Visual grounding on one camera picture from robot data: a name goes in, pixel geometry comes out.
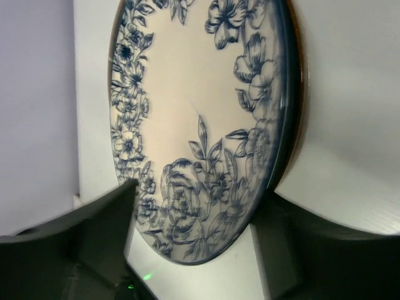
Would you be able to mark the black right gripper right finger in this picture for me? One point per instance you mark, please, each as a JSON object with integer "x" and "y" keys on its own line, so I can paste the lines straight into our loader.
{"x": 304, "y": 256}

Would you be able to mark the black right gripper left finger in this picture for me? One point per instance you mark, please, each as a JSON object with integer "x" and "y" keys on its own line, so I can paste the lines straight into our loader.
{"x": 79, "y": 255}

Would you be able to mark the dark teal blossom plate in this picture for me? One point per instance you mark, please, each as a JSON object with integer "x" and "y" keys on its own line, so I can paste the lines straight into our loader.
{"x": 296, "y": 89}

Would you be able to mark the white blue floral plate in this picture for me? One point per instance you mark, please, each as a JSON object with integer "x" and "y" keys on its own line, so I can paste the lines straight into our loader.
{"x": 196, "y": 107}

